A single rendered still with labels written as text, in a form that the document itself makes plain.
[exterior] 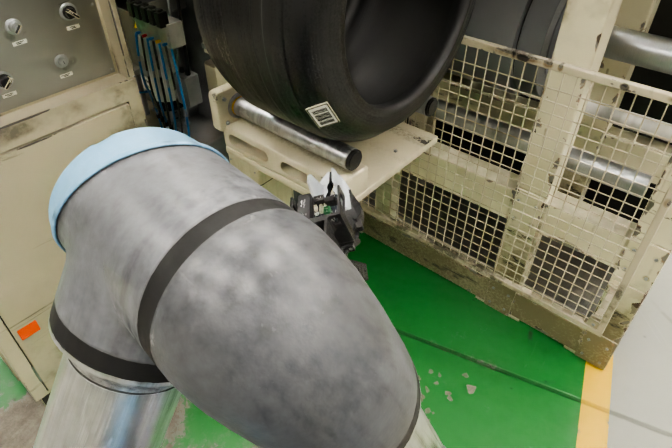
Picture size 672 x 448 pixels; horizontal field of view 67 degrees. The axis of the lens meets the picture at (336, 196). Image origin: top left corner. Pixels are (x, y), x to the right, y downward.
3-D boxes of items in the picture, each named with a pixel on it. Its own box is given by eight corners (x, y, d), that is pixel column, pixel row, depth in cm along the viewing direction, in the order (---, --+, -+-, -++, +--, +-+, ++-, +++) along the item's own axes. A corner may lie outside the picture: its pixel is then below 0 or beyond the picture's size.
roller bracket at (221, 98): (213, 129, 118) (206, 90, 112) (327, 72, 142) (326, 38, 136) (222, 134, 117) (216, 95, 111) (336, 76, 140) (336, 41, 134)
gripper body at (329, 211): (341, 180, 68) (343, 252, 59) (361, 220, 74) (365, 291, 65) (288, 194, 70) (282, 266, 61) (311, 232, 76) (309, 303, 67)
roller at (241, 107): (229, 98, 115) (244, 92, 118) (230, 116, 117) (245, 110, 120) (349, 155, 97) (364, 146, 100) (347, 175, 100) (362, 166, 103)
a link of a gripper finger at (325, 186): (320, 151, 76) (319, 195, 70) (333, 178, 80) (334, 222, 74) (301, 156, 77) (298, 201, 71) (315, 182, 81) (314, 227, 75)
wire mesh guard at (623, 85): (346, 201, 185) (349, 5, 141) (349, 199, 186) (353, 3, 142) (600, 337, 139) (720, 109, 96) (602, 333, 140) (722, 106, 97)
